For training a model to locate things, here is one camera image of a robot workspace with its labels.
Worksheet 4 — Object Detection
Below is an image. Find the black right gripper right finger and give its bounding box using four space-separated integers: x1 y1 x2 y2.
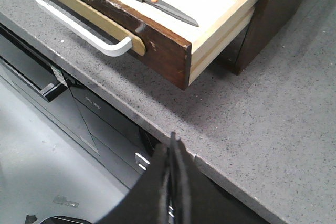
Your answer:
169 131 271 224

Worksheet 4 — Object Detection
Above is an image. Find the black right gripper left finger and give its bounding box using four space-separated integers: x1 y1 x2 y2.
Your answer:
99 144 170 223

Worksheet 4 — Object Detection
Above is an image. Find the wooden drawer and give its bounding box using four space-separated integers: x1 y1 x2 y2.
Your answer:
59 0 258 89

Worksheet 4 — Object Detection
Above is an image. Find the dark wooden drawer cabinet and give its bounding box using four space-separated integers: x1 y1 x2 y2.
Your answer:
215 0 302 74

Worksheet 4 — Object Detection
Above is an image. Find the black glass appliance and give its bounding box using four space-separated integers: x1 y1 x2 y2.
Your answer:
1 26 158 188

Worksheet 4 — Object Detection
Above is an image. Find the white drawer handle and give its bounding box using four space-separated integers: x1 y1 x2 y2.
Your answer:
35 0 133 57

